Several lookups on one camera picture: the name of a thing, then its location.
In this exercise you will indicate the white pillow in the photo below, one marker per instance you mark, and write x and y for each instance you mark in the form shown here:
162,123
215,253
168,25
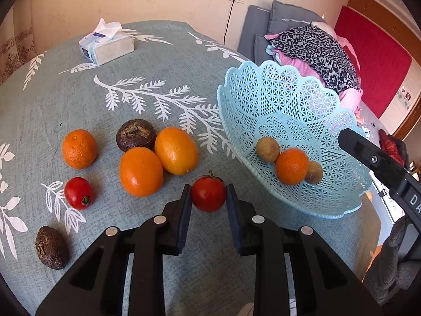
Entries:
324,28

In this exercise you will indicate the small round mandarin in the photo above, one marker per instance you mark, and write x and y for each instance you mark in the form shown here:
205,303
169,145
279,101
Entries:
80,148

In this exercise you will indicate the small red tomato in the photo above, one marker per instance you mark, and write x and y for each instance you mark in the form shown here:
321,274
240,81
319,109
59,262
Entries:
78,192

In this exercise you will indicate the light blue plastic lattice basket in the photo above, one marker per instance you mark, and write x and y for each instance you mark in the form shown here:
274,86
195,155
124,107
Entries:
296,112

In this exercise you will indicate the mandarin with dimpled skin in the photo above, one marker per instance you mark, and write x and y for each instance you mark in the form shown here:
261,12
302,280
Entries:
292,166

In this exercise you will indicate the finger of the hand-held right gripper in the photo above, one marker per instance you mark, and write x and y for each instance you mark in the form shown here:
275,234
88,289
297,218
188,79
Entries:
365,153

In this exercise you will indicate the leopard print cloth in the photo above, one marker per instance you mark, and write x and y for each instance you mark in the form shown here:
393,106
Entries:
315,52

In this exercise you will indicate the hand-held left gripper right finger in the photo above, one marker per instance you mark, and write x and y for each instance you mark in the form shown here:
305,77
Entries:
232,207

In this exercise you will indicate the white tissue pack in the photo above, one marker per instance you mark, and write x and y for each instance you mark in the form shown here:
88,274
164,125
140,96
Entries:
107,44

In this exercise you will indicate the red tomato with stem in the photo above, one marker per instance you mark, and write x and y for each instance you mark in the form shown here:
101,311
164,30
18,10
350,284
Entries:
209,194

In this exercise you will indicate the person's right hand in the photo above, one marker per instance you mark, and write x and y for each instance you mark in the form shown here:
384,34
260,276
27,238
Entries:
384,263

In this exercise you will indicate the teal leaf-print tablecloth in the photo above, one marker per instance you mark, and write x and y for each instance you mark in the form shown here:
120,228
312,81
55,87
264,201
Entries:
65,105

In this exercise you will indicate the pink cloth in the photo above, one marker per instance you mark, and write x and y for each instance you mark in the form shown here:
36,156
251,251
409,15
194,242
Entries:
296,64

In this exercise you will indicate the round dark wrinkled passion fruit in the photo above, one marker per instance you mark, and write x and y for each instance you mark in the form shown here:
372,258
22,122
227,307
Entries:
136,135

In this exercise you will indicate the large oval orange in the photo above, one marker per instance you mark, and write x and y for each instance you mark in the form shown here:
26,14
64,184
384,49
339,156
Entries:
141,172
176,150

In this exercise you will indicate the red bag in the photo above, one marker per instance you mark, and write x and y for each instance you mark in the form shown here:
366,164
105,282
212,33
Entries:
389,146

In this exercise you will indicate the grey cushions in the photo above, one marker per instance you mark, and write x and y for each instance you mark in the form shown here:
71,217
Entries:
279,16

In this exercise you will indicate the brown kiwi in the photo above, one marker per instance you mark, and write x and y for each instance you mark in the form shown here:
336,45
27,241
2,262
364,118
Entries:
314,172
267,149

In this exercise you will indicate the red padded wall panel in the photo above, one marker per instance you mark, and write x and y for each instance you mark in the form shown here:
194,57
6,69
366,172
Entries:
371,62

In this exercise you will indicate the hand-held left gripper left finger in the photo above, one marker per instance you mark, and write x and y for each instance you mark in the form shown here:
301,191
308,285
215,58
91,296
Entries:
186,204

